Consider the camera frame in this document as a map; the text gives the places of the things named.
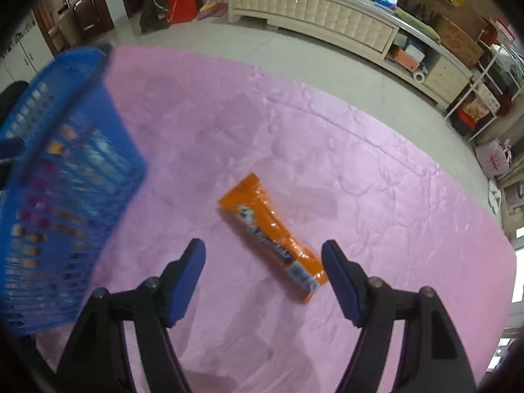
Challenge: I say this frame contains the blue plastic basket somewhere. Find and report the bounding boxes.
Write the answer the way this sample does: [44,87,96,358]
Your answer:
[1,45,146,337]

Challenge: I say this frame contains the orange snack bar packet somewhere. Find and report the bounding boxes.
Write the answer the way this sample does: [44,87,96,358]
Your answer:
[218,173,328,303]

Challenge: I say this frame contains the brown wooden door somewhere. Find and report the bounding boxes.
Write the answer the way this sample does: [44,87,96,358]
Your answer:
[32,0,114,55]

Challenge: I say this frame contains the white slippers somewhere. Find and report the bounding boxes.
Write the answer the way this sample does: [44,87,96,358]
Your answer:
[488,178,502,215]

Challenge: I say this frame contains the black bag on floor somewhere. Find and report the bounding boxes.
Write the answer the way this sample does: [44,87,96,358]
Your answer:
[140,0,170,34]

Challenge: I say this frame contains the pink shopping bag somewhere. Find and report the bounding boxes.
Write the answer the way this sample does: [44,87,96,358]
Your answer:
[474,139,512,178]

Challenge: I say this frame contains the red bag on floor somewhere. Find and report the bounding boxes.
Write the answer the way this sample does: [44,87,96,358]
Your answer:
[166,0,197,25]

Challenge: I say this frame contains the pink quilted table cover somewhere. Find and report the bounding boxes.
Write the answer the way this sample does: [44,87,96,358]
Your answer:
[36,44,518,393]

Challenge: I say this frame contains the white metal shelf rack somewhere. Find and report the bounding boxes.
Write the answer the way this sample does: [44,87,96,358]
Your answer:
[445,18,523,143]

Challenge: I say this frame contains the cream TV cabinet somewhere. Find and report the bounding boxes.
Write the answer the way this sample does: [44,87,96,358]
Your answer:
[228,0,473,108]

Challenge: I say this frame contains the cardboard box on cabinet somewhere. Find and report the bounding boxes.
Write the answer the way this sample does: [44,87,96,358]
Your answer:
[433,16,483,69]

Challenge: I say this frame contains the green folded cloth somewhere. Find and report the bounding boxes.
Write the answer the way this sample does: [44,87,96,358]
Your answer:
[393,7,441,44]

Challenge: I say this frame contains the tissue box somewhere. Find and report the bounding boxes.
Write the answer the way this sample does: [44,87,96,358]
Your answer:
[374,0,398,11]

